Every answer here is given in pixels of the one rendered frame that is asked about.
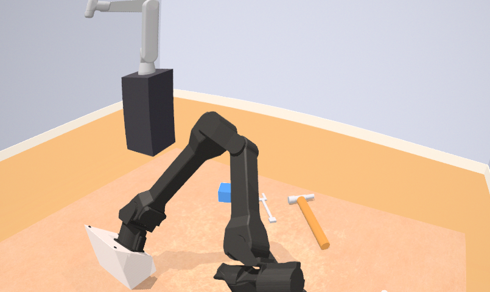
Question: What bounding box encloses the white forked hook tool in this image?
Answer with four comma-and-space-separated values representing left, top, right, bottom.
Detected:
259, 193, 277, 223

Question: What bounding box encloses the blue cube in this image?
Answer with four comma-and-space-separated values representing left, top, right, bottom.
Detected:
218, 182, 231, 203

